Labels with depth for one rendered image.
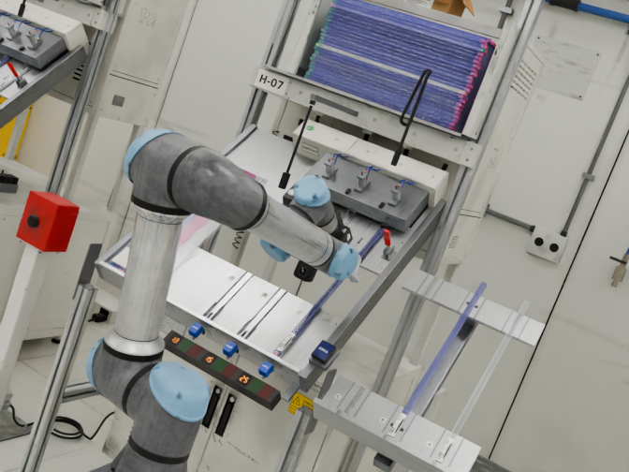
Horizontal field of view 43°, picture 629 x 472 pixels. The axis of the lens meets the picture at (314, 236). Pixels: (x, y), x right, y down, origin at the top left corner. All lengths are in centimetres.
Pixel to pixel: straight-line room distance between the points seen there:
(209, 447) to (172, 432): 99
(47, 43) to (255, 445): 156
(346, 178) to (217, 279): 48
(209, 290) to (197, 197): 79
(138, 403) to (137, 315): 16
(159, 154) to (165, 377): 40
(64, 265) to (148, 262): 190
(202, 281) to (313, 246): 64
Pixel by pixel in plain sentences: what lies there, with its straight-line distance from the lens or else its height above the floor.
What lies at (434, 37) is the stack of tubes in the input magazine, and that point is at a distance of 231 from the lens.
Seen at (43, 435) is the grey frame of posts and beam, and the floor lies 18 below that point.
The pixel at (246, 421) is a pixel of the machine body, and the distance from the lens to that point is 237.
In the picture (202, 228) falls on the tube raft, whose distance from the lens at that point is 225.
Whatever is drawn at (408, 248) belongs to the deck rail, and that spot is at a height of 105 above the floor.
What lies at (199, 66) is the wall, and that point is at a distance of 454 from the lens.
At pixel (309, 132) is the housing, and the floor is 124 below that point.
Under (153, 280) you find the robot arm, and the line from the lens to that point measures 147.
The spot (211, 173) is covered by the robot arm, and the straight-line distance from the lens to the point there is 133.
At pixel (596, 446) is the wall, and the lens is 375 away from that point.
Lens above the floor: 132
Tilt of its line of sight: 9 degrees down
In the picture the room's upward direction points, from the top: 20 degrees clockwise
